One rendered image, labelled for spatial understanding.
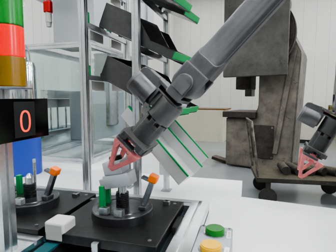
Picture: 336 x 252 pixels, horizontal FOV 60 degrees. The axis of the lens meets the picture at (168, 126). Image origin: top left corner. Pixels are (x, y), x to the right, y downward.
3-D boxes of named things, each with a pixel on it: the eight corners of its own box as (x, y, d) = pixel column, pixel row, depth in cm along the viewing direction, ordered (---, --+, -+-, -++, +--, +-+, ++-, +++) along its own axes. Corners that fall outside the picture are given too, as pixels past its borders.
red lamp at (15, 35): (31, 58, 51) (30, 29, 51) (9, 54, 46) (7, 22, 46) (8, 59, 52) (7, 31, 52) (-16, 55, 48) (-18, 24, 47)
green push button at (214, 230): (225, 233, 62) (225, 224, 62) (223, 242, 58) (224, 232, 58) (206, 231, 63) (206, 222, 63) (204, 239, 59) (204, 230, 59)
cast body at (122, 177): (137, 180, 68) (131, 151, 68) (130, 186, 64) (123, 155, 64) (106, 185, 71) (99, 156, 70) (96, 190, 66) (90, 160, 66)
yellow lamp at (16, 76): (33, 86, 51) (32, 58, 51) (11, 85, 47) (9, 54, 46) (10, 87, 53) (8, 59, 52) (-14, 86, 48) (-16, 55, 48)
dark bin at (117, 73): (188, 114, 95) (198, 93, 93) (172, 117, 83) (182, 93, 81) (122, 79, 105) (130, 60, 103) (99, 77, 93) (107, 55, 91)
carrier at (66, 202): (96, 200, 83) (95, 157, 82) (38, 239, 60) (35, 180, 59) (25, 193, 89) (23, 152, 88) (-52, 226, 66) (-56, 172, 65)
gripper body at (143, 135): (116, 134, 60) (139, 109, 59) (135, 129, 70) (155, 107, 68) (138, 157, 60) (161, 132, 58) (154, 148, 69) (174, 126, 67)
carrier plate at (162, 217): (183, 209, 76) (184, 201, 76) (156, 257, 53) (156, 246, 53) (101, 200, 83) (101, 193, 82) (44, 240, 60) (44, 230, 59)
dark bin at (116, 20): (189, 64, 93) (198, 42, 91) (172, 60, 82) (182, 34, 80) (122, 34, 103) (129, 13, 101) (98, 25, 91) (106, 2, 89)
